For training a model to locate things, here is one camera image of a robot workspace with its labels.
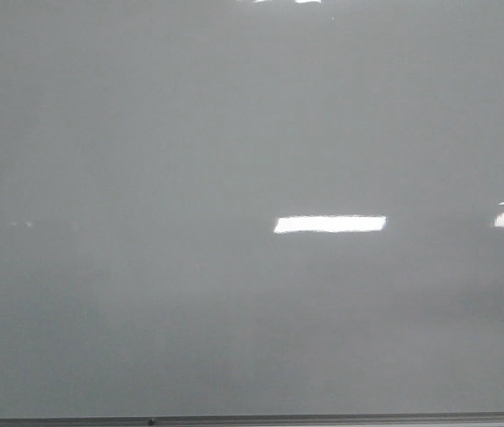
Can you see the white glossy whiteboard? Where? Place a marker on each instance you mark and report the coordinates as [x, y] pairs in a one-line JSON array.
[[251, 208]]

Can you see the grey aluminium whiteboard frame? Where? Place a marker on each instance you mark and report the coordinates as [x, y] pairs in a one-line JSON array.
[[426, 419]]

